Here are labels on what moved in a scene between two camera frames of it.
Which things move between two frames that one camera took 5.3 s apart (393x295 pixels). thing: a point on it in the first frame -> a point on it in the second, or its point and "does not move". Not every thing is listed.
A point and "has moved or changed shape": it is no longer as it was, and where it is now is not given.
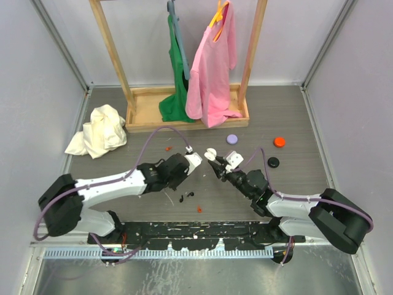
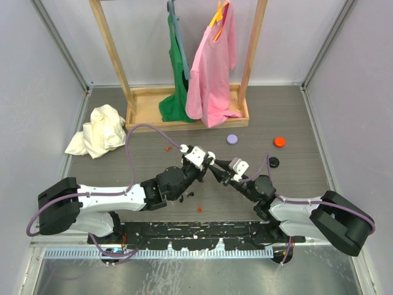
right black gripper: [218, 169] does not move
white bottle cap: [210, 154] has moved or changed shape
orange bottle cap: [279, 142] does not move
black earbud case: [273, 162] does not move
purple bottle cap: [232, 139] does not move
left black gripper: [175, 185] -> [201, 173]
